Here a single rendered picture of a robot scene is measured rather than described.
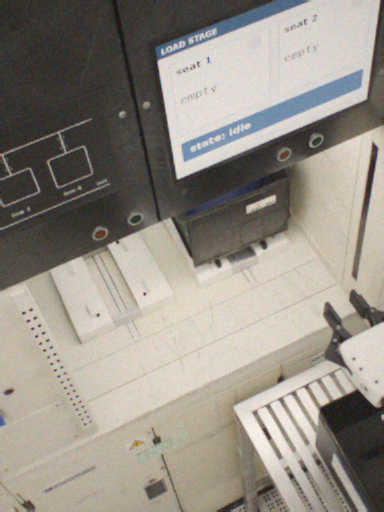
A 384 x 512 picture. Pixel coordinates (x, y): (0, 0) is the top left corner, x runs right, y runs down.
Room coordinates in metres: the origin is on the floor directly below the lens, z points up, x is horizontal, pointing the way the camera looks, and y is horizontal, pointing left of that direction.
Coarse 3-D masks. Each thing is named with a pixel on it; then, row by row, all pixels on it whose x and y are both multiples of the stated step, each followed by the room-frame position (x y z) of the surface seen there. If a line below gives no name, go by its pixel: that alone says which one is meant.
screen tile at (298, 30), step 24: (336, 0) 0.69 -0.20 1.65; (288, 24) 0.67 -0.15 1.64; (312, 24) 0.68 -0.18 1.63; (336, 24) 0.69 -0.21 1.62; (360, 24) 0.70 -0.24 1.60; (288, 48) 0.67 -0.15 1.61; (336, 48) 0.69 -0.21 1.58; (360, 48) 0.70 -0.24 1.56; (288, 72) 0.67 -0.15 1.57; (312, 72) 0.68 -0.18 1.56
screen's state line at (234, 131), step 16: (336, 80) 0.69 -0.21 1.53; (352, 80) 0.70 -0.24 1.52; (304, 96) 0.68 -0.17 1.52; (320, 96) 0.68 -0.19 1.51; (336, 96) 0.69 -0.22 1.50; (256, 112) 0.66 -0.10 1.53; (272, 112) 0.66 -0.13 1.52; (288, 112) 0.67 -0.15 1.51; (224, 128) 0.64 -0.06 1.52; (240, 128) 0.65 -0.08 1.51; (256, 128) 0.66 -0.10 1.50; (192, 144) 0.63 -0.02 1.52; (208, 144) 0.63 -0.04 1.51; (224, 144) 0.64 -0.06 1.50
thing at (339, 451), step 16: (336, 400) 0.52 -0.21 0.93; (352, 400) 0.53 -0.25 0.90; (368, 400) 0.54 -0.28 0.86; (320, 416) 0.49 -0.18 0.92; (336, 416) 0.52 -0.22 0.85; (352, 416) 0.53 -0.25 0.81; (368, 416) 0.54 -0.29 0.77; (320, 432) 0.49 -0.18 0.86; (336, 432) 0.52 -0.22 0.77; (352, 432) 0.51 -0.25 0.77; (368, 432) 0.51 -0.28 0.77; (320, 448) 0.48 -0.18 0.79; (336, 448) 0.44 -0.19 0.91; (352, 448) 0.48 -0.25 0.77; (368, 448) 0.48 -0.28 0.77; (336, 464) 0.43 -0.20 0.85; (352, 464) 0.40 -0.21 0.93; (368, 464) 0.45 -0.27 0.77; (336, 480) 0.42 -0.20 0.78; (352, 480) 0.38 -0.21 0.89; (368, 480) 0.42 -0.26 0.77; (352, 496) 0.37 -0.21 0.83; (368, 496) 0.34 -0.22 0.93
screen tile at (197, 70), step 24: (216, 48) 0.64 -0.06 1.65; (240, 48) 0.65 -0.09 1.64; (264, 48) 0.66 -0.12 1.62; (192, 72) 0.63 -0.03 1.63; (216, 72) 0.64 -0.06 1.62; (264, 72) 0.66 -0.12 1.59; (216, 96) 0.64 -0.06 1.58; (240, 96) 0.65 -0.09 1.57; (264, 96) 0.66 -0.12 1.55; (192, 120) 0.63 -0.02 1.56; (216, 120) 0.64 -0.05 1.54
